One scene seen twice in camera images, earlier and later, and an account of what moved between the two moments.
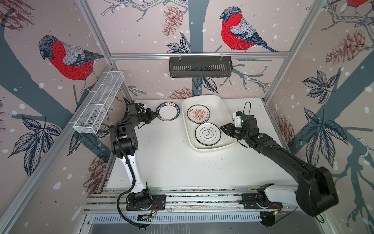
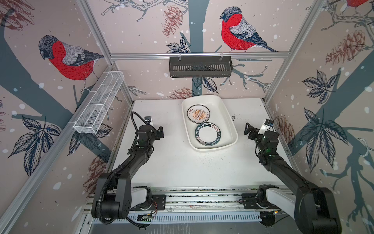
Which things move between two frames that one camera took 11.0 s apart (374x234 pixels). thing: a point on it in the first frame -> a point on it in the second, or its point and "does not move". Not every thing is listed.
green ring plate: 167,111 -> 208,134
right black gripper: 229,130 -> 249,131
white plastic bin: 219,115 does not move
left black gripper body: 145,117 -> 154,135
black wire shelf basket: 183,67 does not move
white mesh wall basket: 92,116 does not move
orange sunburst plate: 198,113 does not move
